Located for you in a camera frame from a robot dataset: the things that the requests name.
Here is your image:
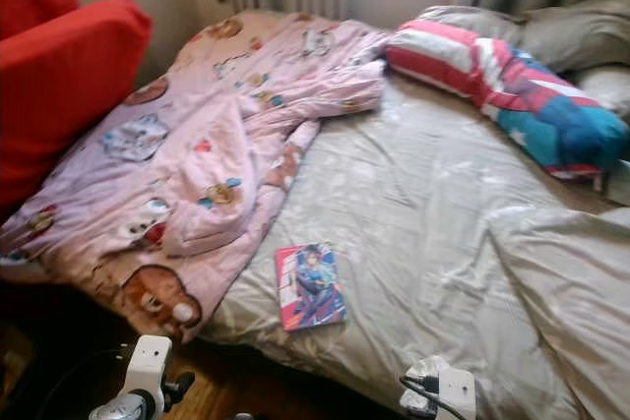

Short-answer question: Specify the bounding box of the colourful anime comic book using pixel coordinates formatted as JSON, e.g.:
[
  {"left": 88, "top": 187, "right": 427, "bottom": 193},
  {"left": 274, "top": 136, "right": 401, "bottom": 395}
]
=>
[{"left": 274, "top": 243, "right": 347, "bottom": 332}]

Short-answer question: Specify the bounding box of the pink cartoon bear quilt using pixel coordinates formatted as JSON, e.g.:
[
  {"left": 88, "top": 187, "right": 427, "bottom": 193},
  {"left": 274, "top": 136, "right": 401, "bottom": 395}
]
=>
[{"left": 0, "top": 9, "right": 390, "bottom": 342}]

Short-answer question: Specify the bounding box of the large red sofa cushion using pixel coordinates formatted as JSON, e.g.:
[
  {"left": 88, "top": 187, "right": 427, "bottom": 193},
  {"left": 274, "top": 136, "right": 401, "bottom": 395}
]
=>
[{"left": 0, "top": 0, "right": 154, "bottom": 214}]

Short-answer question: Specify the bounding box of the beige leaf pattern bed sheet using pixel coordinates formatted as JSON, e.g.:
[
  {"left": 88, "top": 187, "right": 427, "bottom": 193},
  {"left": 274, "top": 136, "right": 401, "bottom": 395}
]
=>
[{"left": 207, "top": 71, "right": 630, "bottom": 420}]

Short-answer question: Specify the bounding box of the small red sofa cushion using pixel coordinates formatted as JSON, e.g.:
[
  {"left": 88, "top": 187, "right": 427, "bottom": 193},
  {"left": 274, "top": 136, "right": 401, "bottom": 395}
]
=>
[{"left": 0, "top": 0, "right": 80, "bottom": 39}]

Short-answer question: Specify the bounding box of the striped star print long pillow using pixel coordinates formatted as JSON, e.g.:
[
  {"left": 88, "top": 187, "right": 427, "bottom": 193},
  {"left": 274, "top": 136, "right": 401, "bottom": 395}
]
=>
[{"left": 384, "top": 19, "right": 629, "bottom": 182}]

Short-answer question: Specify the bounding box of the flat grey pillow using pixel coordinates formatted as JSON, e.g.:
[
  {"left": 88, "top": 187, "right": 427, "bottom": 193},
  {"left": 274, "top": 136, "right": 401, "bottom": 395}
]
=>
[{"left": 413, "top": 5, "right": 523, "bottom": 42}]

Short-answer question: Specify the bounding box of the beige patterned pillow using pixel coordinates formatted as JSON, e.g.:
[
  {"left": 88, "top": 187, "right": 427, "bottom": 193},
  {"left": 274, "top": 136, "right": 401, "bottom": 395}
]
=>
[{"left": 566, "top": 64, "right": 630, "bottom": 116}]

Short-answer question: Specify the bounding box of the large grey pillow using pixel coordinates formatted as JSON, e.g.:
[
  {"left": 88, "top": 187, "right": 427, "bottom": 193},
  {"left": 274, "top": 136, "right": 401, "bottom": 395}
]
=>
[{"left": 517, "top": 0, "right": 630, "bottom": 72}]

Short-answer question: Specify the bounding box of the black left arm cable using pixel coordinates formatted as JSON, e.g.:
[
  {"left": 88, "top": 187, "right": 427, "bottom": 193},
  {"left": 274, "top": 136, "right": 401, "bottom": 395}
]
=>
[{"left": 39, "top": 341, "right": 131, "bottom": 420}]

